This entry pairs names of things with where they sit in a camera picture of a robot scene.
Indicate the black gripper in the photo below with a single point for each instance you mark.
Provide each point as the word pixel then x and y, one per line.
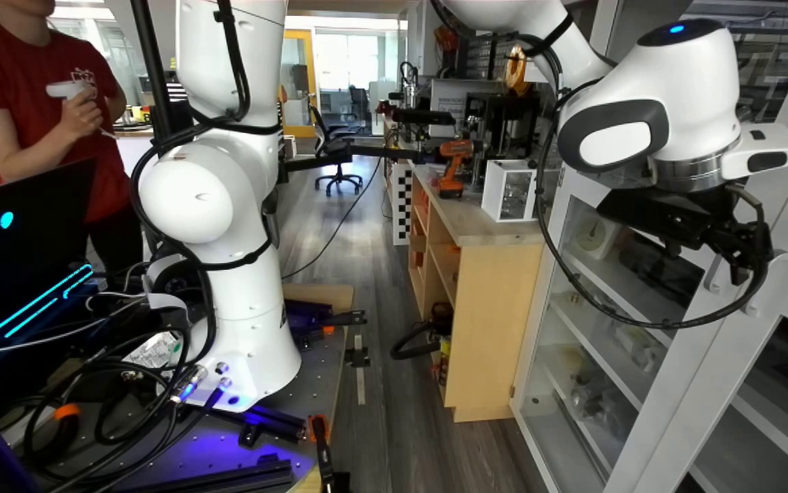
pixel 726 220

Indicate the glass cabinet door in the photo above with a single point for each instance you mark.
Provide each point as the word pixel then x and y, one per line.
pixel 608 402

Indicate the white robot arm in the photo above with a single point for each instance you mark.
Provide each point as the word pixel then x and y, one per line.
pixel 663 118

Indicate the white box on cabinet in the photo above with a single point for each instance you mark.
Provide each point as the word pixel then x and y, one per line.
pixel 510 190

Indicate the wooden side cabinet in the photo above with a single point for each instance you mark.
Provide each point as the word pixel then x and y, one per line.
pixel 488 274

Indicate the orange drill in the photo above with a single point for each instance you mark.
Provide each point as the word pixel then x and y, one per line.
pixel 455 150

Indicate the black office chair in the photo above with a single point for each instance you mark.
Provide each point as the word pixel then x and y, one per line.
pixel 333 146

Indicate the black vertical pole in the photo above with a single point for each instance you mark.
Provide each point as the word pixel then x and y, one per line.
pixel 158 77

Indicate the white game controller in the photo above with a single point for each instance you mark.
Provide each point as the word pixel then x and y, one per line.
pixel 69 87

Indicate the black laptop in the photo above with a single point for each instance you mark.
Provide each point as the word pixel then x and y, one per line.
pixel 42 246

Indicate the person in red shirt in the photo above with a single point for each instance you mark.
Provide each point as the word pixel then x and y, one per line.
pixel 40 133

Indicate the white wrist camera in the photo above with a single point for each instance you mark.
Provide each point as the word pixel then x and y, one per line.
pixel 760 149

